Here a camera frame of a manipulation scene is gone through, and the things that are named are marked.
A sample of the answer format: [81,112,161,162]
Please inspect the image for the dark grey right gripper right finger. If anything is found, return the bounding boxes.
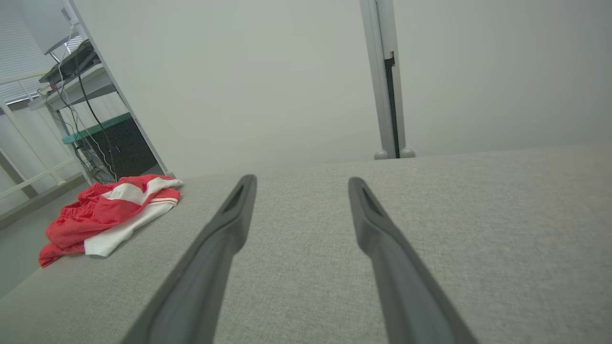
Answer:
[348,177,479,344]

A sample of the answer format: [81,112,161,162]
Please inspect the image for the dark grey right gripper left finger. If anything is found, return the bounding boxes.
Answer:
[122,174,258,344]

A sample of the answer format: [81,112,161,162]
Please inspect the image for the red jersey shirt white sleeves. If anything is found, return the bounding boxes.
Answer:
[85,174,184,258]

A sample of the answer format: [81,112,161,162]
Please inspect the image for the red shorts with white stripe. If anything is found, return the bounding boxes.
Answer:
[39,183,144,268]

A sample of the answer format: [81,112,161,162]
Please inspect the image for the black computer tower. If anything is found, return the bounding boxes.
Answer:
[88,117,158,180]

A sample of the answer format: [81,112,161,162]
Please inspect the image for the teal shelf board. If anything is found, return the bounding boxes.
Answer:
[62,113,132,145]

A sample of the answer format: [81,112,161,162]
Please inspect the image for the grey wheeled stand leg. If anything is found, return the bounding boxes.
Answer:
[29,0,175,184]

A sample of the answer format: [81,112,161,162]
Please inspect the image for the white metal railing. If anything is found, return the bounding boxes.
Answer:
[0,72,84,201]

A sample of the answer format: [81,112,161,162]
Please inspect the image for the dark grey laptop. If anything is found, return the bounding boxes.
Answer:
[39,41,101,84]

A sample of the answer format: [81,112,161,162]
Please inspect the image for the white desk monitor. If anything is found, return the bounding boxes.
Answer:
[29,0,84,54]

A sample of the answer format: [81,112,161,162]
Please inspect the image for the white window blinds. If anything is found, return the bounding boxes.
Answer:
[0,0,63,103]

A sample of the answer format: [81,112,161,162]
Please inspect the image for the black cable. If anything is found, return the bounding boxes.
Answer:
[74,41,118,183]

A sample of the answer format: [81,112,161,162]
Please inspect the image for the grey partition post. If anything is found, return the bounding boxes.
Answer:
[360,0,415,160]

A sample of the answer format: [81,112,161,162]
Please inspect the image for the white cable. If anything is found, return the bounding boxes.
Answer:
[56,21,115,184]

